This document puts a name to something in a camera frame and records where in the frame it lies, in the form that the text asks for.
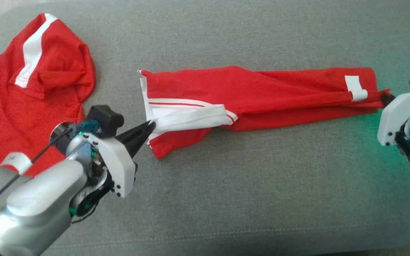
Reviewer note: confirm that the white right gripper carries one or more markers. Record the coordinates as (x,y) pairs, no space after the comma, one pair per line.
(390,117)

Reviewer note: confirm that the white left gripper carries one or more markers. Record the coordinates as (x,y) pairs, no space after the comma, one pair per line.
(121,167)

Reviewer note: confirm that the red shorts with white stripe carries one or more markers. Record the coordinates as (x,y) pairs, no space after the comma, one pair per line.
(30,106)

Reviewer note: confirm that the red jersey with white sleeves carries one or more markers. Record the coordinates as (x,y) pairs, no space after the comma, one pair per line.
(262,89)

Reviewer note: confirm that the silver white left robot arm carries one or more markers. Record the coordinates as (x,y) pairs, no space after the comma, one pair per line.
(30,209)

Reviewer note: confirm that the grey sofa ottoman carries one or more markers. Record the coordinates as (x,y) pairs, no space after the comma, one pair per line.
(226,195)

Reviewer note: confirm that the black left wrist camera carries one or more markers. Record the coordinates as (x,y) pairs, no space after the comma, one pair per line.
(105,119)

